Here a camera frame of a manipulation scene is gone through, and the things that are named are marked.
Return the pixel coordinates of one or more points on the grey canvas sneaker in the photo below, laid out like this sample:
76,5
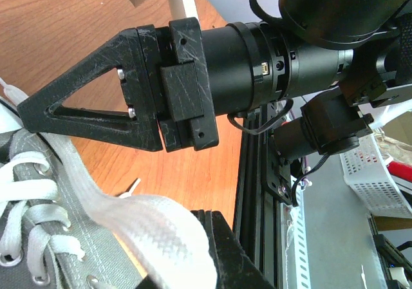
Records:
47,239

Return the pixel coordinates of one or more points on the white perforated plastic basket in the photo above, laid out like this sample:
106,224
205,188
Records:
365,172

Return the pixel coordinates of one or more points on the white shoelace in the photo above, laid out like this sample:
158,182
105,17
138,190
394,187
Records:
165,239

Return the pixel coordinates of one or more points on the grey metal base plate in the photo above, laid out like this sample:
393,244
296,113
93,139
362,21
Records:
341,251

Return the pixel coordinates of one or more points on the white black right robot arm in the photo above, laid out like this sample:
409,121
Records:
347,52

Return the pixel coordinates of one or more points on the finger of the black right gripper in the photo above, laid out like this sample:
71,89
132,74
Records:
105,97

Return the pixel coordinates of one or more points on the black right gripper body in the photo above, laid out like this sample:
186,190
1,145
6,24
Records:
177,71

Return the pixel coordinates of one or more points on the black aluminium frame rail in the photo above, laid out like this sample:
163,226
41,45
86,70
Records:
262,196

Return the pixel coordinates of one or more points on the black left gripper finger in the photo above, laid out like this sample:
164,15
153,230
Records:
234,268

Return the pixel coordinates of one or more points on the light blue slotted cable duct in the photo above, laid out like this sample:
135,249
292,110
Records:
297,274

